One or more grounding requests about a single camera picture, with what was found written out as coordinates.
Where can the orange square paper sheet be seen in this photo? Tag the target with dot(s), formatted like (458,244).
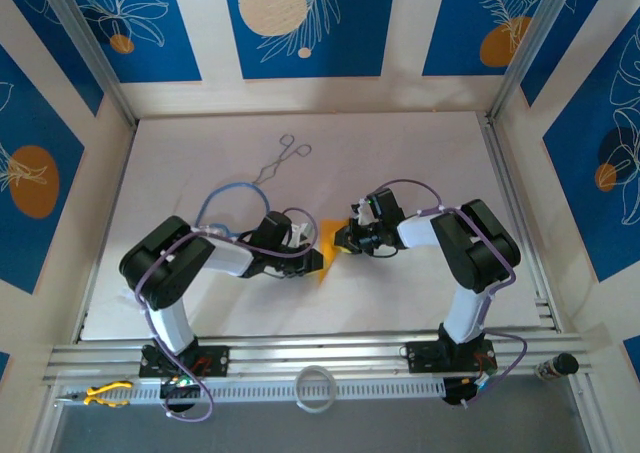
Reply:
(327,238)

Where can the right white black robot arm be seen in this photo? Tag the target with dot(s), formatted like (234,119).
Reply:
(475,248)

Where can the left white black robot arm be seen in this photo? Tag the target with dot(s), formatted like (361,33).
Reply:
(165,268)

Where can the white tape roll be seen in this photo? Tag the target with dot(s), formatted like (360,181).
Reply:
(314,408)

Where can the small LED circuit board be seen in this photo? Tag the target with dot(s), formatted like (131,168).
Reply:
(482,383)
(182,383)

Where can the small dark-capped bottle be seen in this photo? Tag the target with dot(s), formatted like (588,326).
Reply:
(565,364)

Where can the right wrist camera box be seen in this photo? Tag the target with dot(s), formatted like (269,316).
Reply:
(362,214)

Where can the aluminium mounting rail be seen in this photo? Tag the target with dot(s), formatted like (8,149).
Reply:
(325,353)

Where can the aluminium side rail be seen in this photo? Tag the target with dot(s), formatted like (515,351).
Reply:
(500,163)

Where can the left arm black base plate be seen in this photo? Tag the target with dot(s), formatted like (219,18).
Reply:
(220,360)

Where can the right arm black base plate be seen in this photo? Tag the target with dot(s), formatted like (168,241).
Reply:
(420,358)

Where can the aluminium frame post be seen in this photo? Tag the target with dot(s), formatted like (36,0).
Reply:
(530,48)
(95,58)

